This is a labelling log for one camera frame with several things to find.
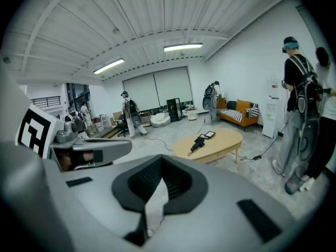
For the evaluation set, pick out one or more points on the oval wooden table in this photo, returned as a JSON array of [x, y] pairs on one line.
[[223, 140]]

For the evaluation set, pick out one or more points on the person's left hand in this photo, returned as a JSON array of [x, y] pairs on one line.
[[64, 162]]

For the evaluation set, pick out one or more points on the black office chair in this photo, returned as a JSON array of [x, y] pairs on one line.
[[122, 125]]

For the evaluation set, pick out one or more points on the black cloth item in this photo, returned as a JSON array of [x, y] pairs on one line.
[[199, 142]]

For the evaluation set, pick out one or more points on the black white striped blanket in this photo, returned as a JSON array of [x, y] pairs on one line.
[[231, 115]]

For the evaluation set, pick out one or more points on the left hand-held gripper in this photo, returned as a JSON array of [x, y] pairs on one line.
[[34, 130]]

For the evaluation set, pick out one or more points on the black framed window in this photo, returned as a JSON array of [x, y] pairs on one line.
[[78, 96]]

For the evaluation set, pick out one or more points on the white round side table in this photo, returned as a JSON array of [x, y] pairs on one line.
[[191, 113]]

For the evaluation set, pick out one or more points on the black glass-door fridge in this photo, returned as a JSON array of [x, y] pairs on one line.
[[173, 110]]

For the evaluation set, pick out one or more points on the white water dispenser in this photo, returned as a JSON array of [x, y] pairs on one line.
[[270, 125]]

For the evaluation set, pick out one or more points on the white roller blind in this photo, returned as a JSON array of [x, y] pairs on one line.
[[309, 27], [173, 85], [140, 92]]

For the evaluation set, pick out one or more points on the black picture frame pale print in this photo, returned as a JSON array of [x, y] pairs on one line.
[[210, 134]]

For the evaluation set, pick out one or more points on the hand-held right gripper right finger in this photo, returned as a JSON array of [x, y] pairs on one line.
[[223, 206]]

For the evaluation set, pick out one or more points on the black white striped cushion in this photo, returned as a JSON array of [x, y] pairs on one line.
[[253, 111]]

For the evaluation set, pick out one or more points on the black picture frame dark print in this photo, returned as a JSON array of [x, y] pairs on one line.
[[202, 137]]

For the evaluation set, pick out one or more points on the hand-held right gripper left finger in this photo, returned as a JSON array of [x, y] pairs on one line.
[[99, 193]]

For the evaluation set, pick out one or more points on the white lounge chair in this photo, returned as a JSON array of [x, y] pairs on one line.
[[160, 120]]

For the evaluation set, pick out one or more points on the orange sofa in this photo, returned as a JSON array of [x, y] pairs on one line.
[[249, 121]]

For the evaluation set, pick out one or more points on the black stair railing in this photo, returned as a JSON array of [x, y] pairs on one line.
[[46, 102]]

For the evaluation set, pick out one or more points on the long ceiling lamp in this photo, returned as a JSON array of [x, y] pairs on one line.
[[109, 65], [183, 47]]

